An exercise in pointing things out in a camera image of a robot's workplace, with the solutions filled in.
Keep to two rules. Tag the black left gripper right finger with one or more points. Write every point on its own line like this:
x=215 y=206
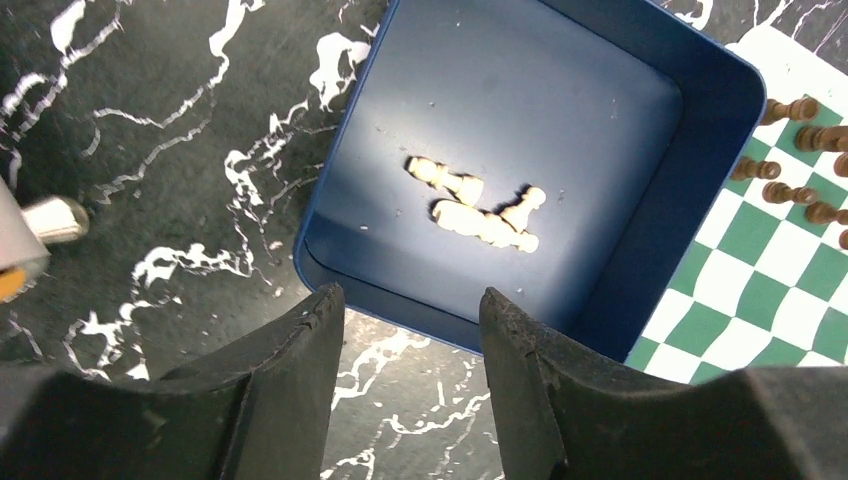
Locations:
x=564 y=411

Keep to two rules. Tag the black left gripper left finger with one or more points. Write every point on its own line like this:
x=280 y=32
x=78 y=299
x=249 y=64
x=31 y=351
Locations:
x=257 y=408

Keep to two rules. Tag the light wooden chess piece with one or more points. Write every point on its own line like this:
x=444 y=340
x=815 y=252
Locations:
x=467 y=189
x=488 y=227
x=517 y=215

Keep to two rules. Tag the green white chess board mat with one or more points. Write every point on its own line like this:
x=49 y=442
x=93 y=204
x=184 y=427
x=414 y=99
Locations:
x=759 y=284

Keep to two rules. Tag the dark wooden chess piece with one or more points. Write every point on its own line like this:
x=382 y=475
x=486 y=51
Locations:
x=840 y=165
x=801 y=110
x=819 y=138

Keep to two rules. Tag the dark blue tin box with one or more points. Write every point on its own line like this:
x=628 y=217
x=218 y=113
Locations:
x=627 y=118

